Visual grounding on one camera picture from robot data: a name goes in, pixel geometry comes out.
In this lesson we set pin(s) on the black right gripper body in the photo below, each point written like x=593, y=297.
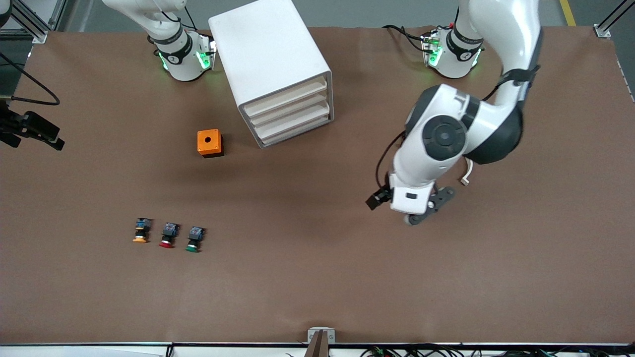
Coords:
x=20, y=124

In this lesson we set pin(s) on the green mushroom push button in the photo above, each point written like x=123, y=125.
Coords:
x=195, y=238

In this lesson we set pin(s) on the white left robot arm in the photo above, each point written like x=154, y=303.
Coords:
x=506, y=29

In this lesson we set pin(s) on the yellow mushroom push button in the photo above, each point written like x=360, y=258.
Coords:
x=142, y=229

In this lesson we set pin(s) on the red mushroom push button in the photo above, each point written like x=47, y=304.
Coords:
x=170, y=233

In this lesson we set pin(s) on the white curved pipe clamp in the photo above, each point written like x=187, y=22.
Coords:
x=468, y=173

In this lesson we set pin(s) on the brown table cover mat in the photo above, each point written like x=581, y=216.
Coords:
x=317, y=277

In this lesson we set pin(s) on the aluminium frame profile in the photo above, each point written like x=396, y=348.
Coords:
x=39, y=34
x=602, y=30

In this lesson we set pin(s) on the orange button enclosure box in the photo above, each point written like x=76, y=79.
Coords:
x=202, y=146

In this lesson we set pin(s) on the grey metal mounting bracket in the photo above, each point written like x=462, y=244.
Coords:
x=311, y=334

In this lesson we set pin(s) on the brown camera mount post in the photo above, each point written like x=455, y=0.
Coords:
x=318, y=347

